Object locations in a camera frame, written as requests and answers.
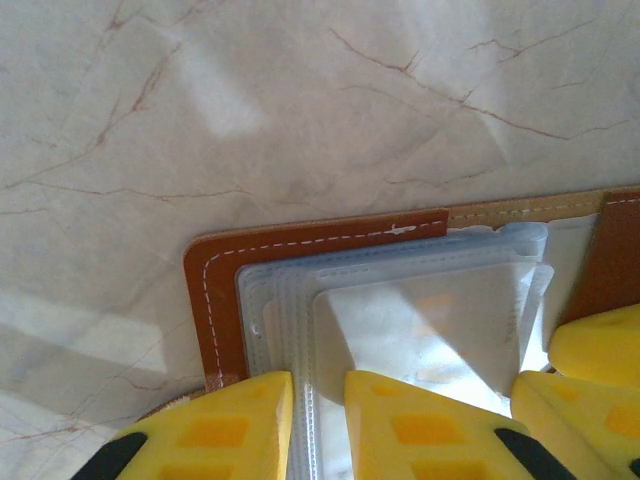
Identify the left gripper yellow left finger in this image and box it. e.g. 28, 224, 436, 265
69, 370, 296, 480

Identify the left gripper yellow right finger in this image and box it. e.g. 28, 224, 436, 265
343, 370, 577, 480

